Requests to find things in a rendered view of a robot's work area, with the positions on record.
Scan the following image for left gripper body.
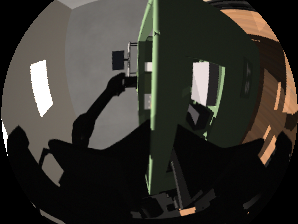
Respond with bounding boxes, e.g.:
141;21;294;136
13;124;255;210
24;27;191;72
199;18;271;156
144;160;180;209

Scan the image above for dark green plastic crate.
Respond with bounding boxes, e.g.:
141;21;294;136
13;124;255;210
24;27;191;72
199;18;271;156
137;0;260;195

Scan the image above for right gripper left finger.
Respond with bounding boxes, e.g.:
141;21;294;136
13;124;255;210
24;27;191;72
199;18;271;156
48;119;151;212

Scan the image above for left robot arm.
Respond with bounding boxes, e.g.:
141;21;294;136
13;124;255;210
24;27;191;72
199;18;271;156
72;72;164;218

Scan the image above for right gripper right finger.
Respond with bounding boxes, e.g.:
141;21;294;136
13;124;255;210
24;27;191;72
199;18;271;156
170;124;265;210

